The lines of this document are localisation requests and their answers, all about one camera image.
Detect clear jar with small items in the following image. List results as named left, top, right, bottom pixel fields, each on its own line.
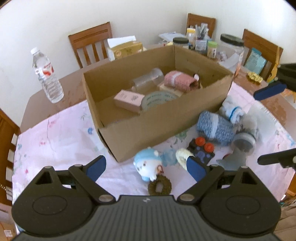
left=232, top=132, right=257, bottom=153

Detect clear plastic cup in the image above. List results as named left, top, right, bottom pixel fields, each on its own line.
left=132, top=68, right=164, bottom=92

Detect clear tape roll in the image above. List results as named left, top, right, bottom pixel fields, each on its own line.
left=141, top=91, right=179, bottom=112

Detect brown fuzzy ring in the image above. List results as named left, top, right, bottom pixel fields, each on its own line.
left=148, top=175, right=172, bottom=194

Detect brown cardboard box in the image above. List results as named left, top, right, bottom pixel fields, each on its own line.
left=82, top=44, right=234, bottom=163

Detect yellow lid plastic jar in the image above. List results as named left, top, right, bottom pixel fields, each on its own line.
left=186, top=28, right=196, bottom=44

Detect blue knitted cup sleeve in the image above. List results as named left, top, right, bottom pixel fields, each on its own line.
left=196, top=111, right=236, bottom=146

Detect white labelled plastic packet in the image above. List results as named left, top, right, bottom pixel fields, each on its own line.
left=239, top=105, right=278, bottom=139

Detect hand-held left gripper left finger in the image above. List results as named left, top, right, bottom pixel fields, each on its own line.
left=32, top=155, right=116, bottom=205

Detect blue and white plush toy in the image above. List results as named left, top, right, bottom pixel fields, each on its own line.
left=134, top=148, right=165, bottom=182

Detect cream knitted ring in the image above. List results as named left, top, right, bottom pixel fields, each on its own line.
left=175, top=148, right=195, bottom=171

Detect large clear jar black lid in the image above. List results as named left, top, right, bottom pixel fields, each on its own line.
left=220, top=34, right=245, bottom=77

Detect brown wooden chair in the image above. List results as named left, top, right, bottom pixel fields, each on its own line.
left=68, top=22, right=114, bottom=69
left=187, top=13, right=216, bottom=39
left=242, top=28, right=284, bottom=80
left=0, top=109, right=21, bottom=193

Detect gold ornament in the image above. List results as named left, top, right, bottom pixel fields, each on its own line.
left=247, top=72, right=263, bottom=83

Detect teal packet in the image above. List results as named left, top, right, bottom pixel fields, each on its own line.
left=244, top=48, right=267, bottom=75

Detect white socks blue stripes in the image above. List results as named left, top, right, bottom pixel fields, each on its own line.
left=218, top=95, right=245, bottom=123

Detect green lid jar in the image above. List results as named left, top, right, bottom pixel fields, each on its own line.
left=207, top=41, right=218, bottom=58

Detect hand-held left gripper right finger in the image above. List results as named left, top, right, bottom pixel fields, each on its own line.
left=176, top=156, right=264, bottom=205

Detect beige tissue box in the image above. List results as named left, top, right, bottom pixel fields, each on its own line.
left=107, top=35, right=144, bottom=61

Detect pink floral tablecloth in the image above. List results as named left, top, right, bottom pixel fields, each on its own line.
left=11, top=81, right=296, bottom=209

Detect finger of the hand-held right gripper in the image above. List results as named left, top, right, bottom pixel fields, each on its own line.
left=257, top=148, right=296, bottom=173
left=253, top=63, right=296, bottom=101

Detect small pink box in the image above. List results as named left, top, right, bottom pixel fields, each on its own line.
left=113, top=90, right=144, bottom=113

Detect grey cat toy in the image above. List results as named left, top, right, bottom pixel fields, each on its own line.
left=216, top=151, right=248, bottom=171

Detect clear plastic water bottle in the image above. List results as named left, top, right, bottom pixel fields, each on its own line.
left=31, top=47, right=64, bottom=103

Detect brown wooden desktop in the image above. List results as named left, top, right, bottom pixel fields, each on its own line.
left=20, top=43, right=296, bottom=139

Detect black toy block red buttons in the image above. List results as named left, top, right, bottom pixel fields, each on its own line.
left=187, top=137, right=215, bottom=166

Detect white papers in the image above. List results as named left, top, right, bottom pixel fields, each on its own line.
left=158, top=32, right=185, bottom=44

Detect small jar with black lid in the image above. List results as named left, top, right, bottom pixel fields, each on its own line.
left=172, top=37, right=189, bottom=50

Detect pink knitted cup sleeve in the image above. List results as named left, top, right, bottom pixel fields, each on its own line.
left=164, top=71, right=197, bottom=92

